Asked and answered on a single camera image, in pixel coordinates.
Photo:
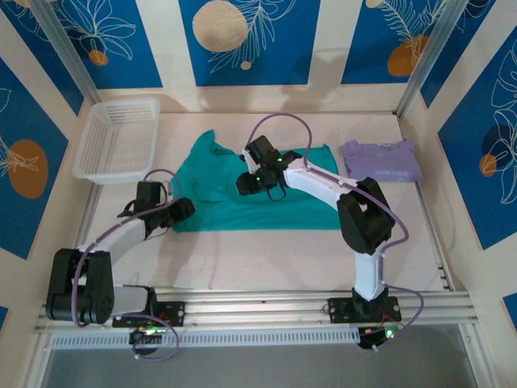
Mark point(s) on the teal t-shirt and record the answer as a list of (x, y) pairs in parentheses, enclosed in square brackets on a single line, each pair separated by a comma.
[(242, 214)]

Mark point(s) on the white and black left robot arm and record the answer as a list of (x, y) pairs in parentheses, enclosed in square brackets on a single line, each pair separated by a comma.
[(89, 283)]

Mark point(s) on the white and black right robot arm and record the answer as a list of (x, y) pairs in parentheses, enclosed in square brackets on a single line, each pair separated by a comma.
[(363, 218)]

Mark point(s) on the folded lavender t-shirt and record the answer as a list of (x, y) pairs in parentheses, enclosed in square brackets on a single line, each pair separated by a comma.
[(383, 161)]

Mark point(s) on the white table cover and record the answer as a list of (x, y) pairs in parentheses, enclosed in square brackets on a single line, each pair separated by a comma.
[(262, 258)]

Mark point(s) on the white plastic basket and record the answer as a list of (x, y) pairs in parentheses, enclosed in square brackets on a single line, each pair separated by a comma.
[(87, 153)]

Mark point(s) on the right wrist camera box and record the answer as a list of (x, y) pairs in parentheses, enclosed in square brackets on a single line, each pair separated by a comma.
[(249, 161)]

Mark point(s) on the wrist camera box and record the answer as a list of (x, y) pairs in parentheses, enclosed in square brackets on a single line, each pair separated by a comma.
[(171, 191), (249, 161)]

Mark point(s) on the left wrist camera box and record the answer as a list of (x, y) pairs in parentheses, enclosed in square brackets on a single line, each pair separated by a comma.
[(171, 191)]

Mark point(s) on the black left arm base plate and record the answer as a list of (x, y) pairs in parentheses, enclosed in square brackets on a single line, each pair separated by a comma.
[(175, 313)]

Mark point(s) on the aluminium mounting rail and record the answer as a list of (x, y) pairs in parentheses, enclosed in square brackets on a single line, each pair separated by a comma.
[(262, 307)]

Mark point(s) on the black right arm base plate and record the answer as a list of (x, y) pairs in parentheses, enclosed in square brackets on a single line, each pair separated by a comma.
[(337, 309)]

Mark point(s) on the aluminium frame post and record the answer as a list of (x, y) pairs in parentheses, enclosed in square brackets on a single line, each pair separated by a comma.
[(432, 44), (63, 44)]

